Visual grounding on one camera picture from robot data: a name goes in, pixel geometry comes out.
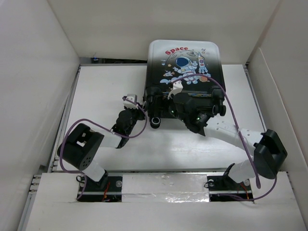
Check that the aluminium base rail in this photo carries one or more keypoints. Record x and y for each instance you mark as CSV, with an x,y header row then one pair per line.
x,y
158,202

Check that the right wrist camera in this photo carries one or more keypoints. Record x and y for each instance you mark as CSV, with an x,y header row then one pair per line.
x,y
177,88

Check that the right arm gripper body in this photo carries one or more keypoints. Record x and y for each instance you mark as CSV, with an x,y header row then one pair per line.
x,y
173,110

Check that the white space print suitcase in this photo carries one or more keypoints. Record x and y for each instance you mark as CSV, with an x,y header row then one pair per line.
x,y
196,63

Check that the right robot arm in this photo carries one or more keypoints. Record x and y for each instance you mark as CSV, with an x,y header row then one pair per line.
x,y
265,150

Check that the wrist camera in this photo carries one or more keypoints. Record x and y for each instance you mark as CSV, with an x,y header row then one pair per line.
x,y
177,88
130,101

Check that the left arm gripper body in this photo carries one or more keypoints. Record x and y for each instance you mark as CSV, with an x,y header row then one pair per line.
x,y
135,114

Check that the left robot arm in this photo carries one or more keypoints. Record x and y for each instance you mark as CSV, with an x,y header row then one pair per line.
x,y
81,144

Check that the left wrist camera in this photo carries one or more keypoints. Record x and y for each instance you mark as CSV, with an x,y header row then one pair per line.
x,y
130,101

